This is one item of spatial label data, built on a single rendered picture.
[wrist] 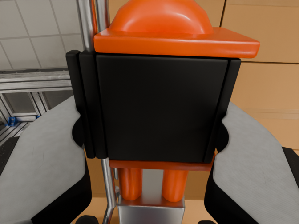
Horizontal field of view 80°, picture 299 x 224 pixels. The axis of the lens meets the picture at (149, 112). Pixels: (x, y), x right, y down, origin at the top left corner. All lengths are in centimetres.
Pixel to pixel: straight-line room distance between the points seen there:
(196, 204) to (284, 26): 60
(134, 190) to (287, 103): 79
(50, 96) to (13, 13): 52
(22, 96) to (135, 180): 124
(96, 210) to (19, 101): 103
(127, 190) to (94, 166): 35
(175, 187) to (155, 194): 3
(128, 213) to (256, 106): 73
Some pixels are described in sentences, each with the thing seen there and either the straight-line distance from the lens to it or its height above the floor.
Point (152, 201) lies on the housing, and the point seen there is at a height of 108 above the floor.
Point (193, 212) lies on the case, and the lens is 49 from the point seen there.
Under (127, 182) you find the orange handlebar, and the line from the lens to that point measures 16.
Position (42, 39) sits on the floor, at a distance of 139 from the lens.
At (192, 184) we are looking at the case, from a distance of 47.
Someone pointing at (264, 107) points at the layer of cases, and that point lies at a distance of 86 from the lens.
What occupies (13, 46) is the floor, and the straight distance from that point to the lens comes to 151.
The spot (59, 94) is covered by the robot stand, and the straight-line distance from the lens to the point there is 122.
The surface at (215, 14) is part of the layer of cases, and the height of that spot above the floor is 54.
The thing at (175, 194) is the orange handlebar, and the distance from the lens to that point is 18.
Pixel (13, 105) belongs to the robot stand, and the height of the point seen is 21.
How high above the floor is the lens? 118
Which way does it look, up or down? 58 degrees down
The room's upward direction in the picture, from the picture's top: 177 degrees counter-clockwise
